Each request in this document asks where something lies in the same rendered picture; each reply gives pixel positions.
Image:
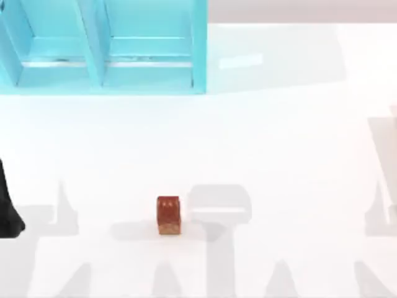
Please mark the brown bread loaf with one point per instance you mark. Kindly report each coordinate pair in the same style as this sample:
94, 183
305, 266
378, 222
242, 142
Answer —
168, 214

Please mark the light blue rack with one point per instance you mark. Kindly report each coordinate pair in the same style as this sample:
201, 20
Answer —
96, 46

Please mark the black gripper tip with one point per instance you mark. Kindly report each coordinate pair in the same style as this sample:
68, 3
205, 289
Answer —
7, 214

